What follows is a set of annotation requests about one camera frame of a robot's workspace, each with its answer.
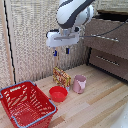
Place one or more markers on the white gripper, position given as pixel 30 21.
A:
pixel 63 39

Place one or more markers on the yellow red cereal snack box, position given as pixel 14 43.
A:
pixel 61 77

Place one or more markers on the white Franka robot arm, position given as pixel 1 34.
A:
pixel 71 13

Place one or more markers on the brown drawer cabinet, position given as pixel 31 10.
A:
pixel 108 45

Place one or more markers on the pink mug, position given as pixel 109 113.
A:
pixel 79 84

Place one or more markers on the red bowl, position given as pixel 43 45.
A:
pixel 58 93

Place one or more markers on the red shopping basket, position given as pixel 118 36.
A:
pixel 25 105

